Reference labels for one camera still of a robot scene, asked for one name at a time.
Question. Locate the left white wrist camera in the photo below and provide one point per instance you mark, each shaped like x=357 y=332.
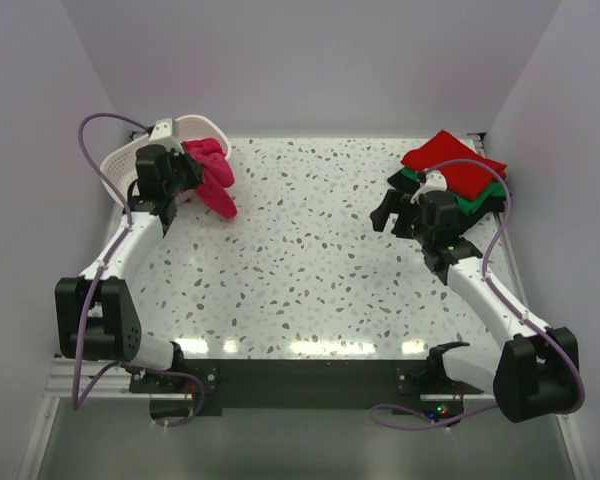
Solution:
x=163 y=134

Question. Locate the white perforated plastic basket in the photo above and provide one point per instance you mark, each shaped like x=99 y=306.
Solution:
x=119 y=166

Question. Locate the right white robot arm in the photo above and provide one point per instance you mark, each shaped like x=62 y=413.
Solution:
x=537 y=370

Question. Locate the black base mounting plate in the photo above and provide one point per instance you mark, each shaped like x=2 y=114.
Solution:
x=298 y=385

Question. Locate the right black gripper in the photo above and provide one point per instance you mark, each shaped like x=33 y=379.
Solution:
x=392 y=204

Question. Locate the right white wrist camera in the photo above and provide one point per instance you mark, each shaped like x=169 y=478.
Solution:
x=430 y=181

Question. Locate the folded green t-shirt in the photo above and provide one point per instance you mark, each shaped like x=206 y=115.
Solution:
x=482 y=197

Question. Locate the magenta pink t-shirt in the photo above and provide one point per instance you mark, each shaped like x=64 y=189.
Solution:
x=217 y=176

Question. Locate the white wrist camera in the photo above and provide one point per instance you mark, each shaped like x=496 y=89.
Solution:
x=430 y=181
x=163 y=134

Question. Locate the folded red t-shirt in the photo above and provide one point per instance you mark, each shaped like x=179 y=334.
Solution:
x=444 y=150

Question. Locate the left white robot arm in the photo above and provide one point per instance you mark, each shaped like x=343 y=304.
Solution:
x=96 y=315

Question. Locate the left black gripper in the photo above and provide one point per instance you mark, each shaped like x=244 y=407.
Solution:
x=194 y=168

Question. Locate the aluminium frame rail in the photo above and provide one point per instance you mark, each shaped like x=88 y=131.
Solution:
x=59 y=383

